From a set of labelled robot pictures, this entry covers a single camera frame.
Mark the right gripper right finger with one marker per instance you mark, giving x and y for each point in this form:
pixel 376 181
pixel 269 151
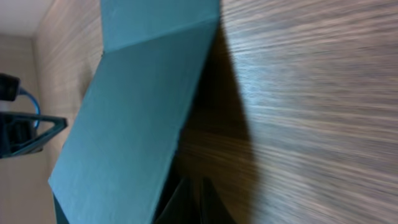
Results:
pixel 212 209

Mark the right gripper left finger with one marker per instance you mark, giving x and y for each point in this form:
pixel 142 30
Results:
pixel 177 205

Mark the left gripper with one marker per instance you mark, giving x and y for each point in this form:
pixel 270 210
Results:
pixel 24 133

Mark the dark green box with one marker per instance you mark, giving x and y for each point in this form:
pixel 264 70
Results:
pixel 117 156

